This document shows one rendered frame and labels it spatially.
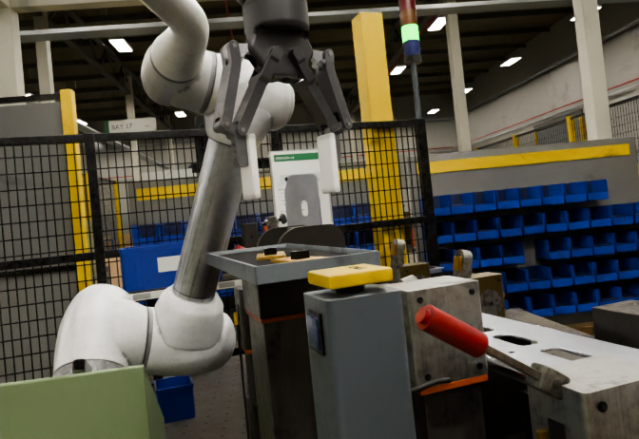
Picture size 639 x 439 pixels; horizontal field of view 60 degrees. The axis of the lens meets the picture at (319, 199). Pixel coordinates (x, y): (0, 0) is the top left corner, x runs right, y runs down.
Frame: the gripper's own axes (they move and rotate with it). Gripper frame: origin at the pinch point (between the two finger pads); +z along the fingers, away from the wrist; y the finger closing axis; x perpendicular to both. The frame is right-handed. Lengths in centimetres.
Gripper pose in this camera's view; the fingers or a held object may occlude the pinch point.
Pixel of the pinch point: (291, 177)
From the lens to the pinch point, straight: 63.3
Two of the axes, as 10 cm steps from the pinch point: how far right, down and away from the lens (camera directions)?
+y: 8.3, -0.7, 5.5
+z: 1.0, 9.9, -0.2
